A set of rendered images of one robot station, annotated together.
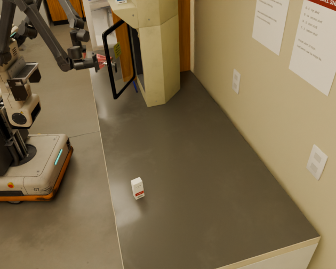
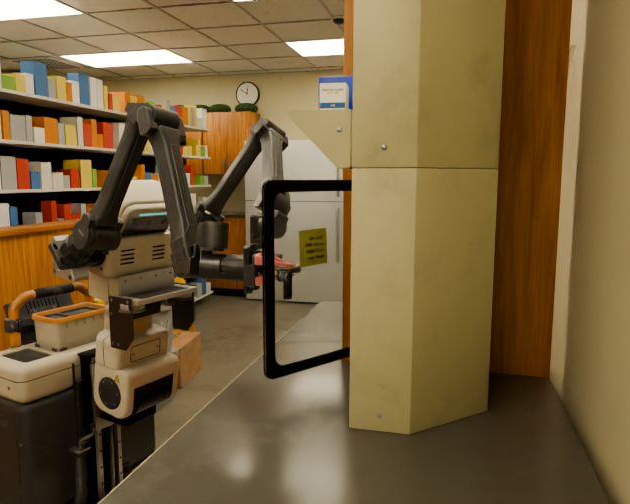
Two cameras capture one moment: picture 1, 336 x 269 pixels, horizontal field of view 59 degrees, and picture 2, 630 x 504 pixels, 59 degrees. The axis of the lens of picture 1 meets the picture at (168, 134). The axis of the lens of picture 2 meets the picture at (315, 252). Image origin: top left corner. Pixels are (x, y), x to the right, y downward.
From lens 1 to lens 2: 86 cm
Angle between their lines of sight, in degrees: 40
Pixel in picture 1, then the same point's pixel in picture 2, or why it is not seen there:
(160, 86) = (399, 366)
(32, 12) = (161, 139)
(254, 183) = not seen: outside the picture
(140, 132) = (259, 486)
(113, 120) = (224, 431)
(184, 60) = (530, 342)
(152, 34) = (388, 192)
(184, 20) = (540, 222)
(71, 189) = not seen: outside the picture
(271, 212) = not seen: outside the picture
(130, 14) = (332, 125)
